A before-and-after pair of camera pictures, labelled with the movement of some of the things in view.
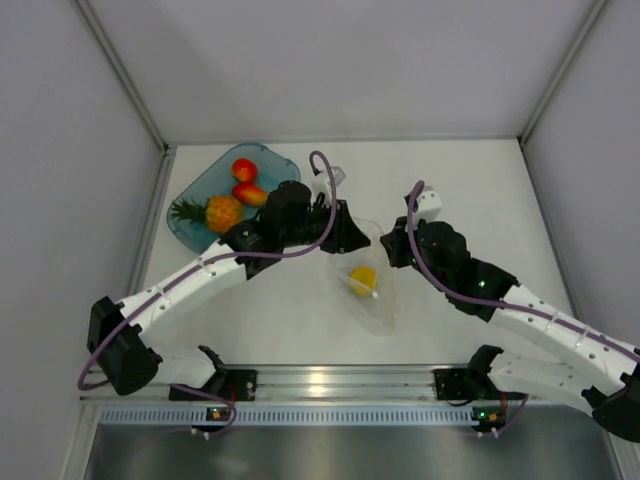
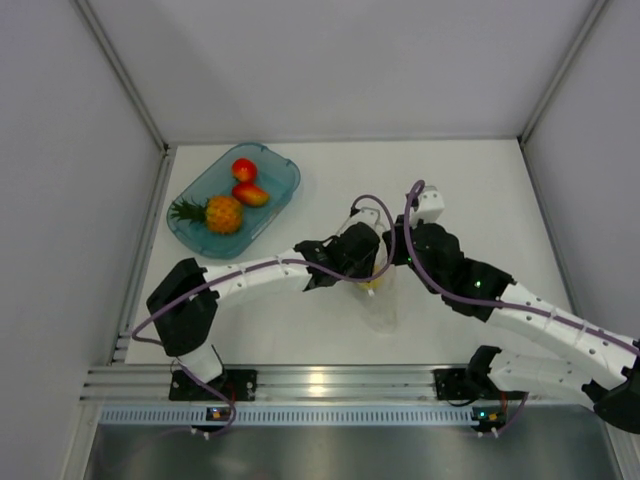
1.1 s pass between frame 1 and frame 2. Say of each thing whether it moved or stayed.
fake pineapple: stayed
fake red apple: stayed
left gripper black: moved
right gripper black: stayed
